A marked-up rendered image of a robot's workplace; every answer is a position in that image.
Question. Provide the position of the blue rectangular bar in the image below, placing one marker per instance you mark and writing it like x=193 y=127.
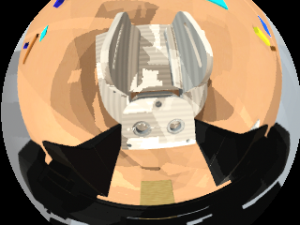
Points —
x=58 y=3

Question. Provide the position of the cyan flat rectangular plate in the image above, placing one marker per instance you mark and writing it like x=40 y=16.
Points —
x=221 y=3

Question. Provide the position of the small cyan square block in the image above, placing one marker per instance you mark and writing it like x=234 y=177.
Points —
x=44 y=32

